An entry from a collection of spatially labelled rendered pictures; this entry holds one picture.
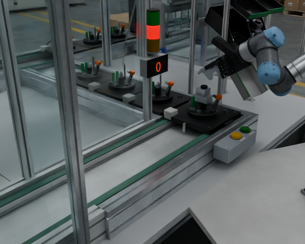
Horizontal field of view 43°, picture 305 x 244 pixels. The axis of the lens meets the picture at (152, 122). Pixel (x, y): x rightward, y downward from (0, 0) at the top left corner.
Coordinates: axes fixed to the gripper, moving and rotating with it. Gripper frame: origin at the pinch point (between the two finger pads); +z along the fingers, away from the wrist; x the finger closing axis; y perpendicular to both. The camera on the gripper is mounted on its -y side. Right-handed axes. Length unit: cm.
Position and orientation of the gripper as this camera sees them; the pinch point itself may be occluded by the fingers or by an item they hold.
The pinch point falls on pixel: (204, 69)
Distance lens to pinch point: 160.8
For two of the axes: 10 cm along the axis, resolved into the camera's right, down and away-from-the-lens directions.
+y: 4.3, 9.0, 0.1
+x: 6.6, -3.3, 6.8
